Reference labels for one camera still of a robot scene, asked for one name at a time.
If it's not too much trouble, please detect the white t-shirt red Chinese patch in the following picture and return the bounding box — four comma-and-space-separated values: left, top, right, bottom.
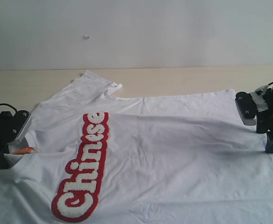
0, 71, 273, 224

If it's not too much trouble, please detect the black left camera cable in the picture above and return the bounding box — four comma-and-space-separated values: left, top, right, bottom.
0, 103, 17, 116

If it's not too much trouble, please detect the orange neck label tag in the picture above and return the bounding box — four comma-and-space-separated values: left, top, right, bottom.
11, 147, 40, 155

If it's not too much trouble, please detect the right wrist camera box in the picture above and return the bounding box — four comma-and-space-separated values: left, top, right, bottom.
235, 91, 268, 126

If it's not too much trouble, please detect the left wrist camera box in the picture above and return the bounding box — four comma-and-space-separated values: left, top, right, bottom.
6, 110, 32, 145

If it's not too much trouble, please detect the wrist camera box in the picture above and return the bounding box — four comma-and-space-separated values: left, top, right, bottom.
235, 91, 268, 126
6, 110, 32, 145

